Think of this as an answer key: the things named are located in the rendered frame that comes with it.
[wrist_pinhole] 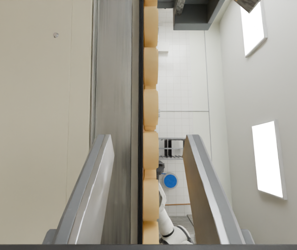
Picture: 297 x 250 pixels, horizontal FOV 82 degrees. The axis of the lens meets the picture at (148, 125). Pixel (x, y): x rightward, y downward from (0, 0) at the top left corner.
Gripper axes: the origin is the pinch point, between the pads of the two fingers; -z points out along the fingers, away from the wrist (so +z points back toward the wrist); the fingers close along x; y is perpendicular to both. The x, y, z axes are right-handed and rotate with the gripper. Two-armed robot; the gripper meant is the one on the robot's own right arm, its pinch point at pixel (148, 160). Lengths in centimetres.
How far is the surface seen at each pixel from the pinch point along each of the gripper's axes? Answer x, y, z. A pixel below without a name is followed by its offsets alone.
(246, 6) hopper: 38, -40, -46
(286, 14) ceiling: 209, -265, -15
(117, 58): -4.3, 18.2, -45.2
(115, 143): -4.4, 26.1, -37.0
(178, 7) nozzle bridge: 12, -40, -46
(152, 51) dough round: 0, 19, -46
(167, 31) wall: 55, -523, 58
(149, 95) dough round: 0.0, 23.3, -42.5
